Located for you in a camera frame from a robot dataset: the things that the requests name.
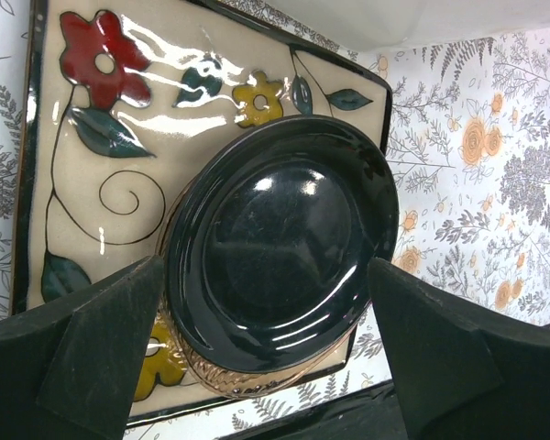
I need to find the square cream floral plate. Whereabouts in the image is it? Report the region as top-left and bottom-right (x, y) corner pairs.
(11, 1), (391, 314)

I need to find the black bowl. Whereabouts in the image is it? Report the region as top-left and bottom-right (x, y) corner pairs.
(164, 115), (400, 373)

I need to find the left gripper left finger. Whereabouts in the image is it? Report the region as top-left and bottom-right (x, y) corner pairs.
(0, 256), (164, 439)

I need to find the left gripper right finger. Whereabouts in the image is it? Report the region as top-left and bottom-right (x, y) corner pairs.
(368, 258), (550, 439)

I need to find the white plastic bin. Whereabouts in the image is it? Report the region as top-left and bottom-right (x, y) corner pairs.
(268, 0), (550, 51)

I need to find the clear pink glass plate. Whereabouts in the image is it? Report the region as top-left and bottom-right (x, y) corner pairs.
(163, 177), (367, 397)

